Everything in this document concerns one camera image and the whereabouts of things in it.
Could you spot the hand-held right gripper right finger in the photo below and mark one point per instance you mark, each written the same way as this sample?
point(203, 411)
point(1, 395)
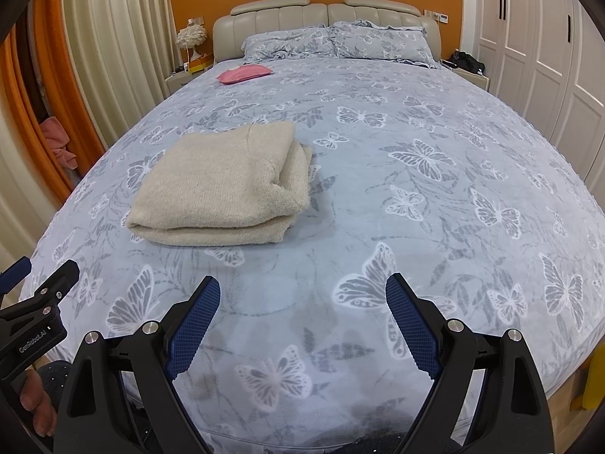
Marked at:
point(411, 326)

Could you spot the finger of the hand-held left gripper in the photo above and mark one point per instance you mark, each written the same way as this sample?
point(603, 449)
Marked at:
point(52, 288)
point(14, 274)

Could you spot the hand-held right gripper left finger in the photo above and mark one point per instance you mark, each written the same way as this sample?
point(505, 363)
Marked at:
point(194, 331)

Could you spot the cream knit cardigan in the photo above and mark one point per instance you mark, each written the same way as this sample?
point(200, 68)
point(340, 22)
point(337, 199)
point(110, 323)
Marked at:
point(217, 184)

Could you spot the person's left hand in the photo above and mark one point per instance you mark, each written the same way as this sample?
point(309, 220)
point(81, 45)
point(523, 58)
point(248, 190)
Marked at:
point(38, 402)

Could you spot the person's dark speckled clothing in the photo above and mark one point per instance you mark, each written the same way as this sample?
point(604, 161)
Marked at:
point(54, 373)

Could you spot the bed with grey butterfly cover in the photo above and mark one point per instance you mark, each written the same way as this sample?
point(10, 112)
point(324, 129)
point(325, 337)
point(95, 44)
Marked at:
point(378, 198)

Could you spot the pink cloth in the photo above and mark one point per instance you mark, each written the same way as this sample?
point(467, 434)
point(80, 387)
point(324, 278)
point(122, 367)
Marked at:
point(59, 139)

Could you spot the yellow object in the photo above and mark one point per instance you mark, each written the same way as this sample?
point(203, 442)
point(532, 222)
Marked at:
point(591, 388)

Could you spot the orange curtain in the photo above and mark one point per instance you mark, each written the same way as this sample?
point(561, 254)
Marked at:
point(52, 71)

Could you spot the white nightstand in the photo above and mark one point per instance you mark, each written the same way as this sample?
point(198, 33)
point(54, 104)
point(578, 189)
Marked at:
point(468, 78)
point(186, 83)

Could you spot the cream curtain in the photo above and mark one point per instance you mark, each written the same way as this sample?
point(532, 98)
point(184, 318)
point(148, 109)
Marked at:
point(118, 47)

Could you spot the pink flat pouch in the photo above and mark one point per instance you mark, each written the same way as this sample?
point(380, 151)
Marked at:
point(243, 74)

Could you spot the yellow box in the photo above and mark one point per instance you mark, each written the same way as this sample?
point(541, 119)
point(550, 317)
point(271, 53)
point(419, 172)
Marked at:
point(198, 67)

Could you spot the black bag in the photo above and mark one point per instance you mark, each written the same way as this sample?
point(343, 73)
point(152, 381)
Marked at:
point(465, 62)

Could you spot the grey butterfly print pillow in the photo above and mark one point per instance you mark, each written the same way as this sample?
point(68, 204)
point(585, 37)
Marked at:
point(288, 43)
point(383, 42)

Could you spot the white feather table lamp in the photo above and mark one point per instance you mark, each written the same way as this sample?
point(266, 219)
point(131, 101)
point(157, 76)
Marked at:
point(191, 38)

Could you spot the white panelled wardrobe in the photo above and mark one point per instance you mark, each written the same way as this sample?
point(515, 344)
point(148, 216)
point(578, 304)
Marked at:
point(543, 56)

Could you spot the beige padded headboard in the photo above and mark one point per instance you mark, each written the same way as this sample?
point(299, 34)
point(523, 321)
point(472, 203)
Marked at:
point(283, 19)

